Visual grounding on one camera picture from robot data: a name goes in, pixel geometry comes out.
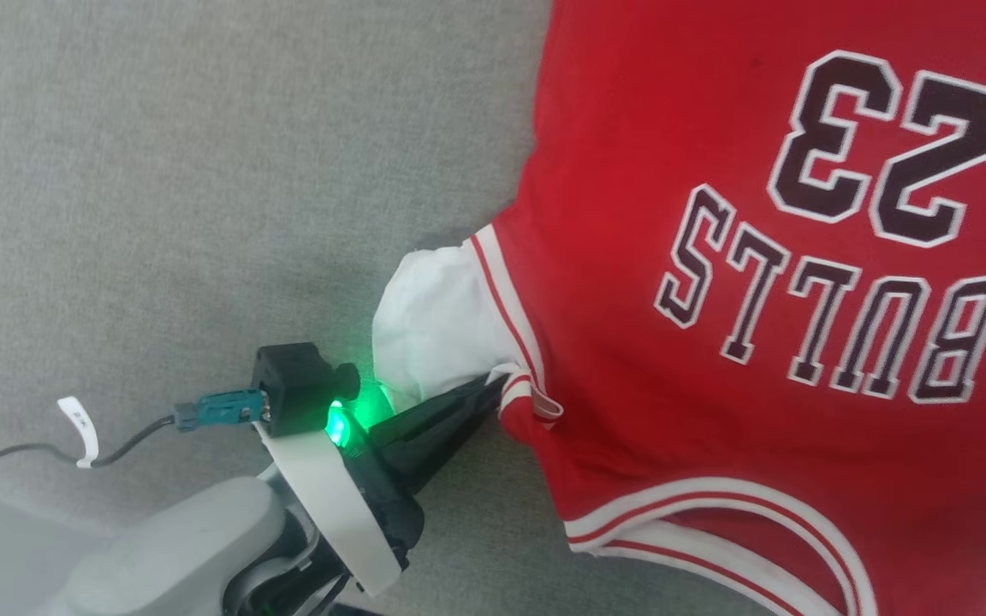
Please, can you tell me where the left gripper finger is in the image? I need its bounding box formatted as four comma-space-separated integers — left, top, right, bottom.
369, 374, 509, 450
383, 381, 507, 495

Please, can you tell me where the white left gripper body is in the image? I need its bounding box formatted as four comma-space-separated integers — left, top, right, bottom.
255, 411, 425, 597

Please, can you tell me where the red white basketball jersey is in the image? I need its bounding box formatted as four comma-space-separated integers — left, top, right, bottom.
371, 0, 986, 616

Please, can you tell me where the grey fabric sofa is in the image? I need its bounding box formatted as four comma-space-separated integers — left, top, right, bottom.
0, 0, 986, 616

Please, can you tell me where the left camera cable teal plug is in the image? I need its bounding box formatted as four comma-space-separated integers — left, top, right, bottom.
0, 389, 267, 490

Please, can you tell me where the white cable label tag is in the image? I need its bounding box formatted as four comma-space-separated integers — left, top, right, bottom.
57, 396, 100, 469

